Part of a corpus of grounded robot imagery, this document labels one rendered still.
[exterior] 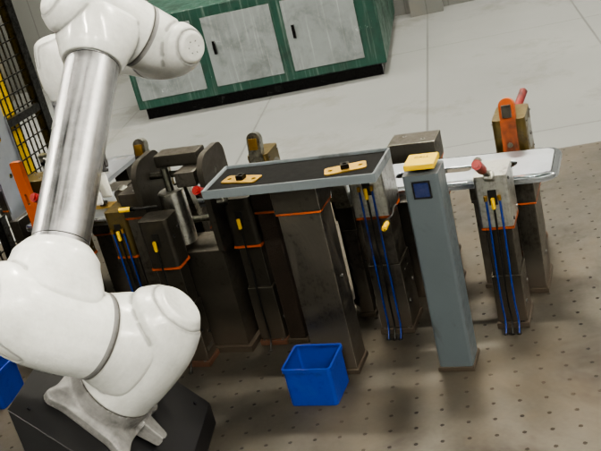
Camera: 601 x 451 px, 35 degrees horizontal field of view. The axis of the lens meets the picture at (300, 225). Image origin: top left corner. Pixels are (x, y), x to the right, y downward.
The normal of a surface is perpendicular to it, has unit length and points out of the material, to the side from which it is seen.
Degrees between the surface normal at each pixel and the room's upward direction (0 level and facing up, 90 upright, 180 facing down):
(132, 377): 108
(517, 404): 0
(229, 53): 90
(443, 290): 90
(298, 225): 90
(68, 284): 65
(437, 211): 90
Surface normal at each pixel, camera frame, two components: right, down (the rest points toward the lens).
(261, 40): -0.12, 0.41
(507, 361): -0.22, -0.90
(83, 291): 0.72, -0.32
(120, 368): 0.29, 0.58
